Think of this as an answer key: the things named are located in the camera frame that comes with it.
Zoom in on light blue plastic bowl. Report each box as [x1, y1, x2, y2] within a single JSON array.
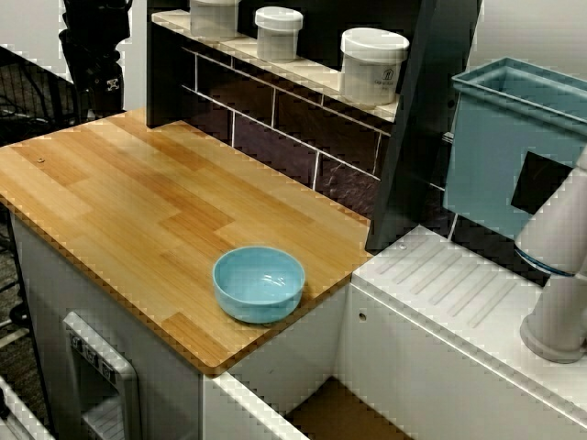
[[212, 245, 306, 325]]

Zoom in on white toy sink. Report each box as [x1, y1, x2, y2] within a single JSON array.
[[201, 224, 587, 440]]

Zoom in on dark tiled backsplash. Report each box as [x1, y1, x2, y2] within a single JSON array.
[[180, 44, 392, 217]]

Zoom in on cream tiled shelf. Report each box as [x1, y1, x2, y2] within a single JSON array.
[[150, 9, 401, 124]]

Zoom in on wooden kitchen countertop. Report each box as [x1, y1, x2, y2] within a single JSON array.
[[0, 106, 375, 379]]

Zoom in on white labelled storage jar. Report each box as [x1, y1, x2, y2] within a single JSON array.
[[339, 27, 411, 107], [189, 0, 241, 43]]

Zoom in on small white storage jar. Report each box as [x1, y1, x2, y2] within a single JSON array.
[[254, 5, 305, 64]]

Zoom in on teal plastic bin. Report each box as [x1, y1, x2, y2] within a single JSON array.
[[441, 56, 587, 240]]

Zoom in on white kitchen cabinet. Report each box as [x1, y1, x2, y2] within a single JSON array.
[[7, 204, 204, 440]]

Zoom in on black upright shelf post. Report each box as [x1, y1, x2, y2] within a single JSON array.
[[368, 0, 483, 252]]

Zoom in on black wire rack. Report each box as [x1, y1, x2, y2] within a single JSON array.
[[0, 44, 80, 138]]

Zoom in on aluminium frame rail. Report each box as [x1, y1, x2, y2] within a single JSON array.
[[0, 375, 57, 440]]

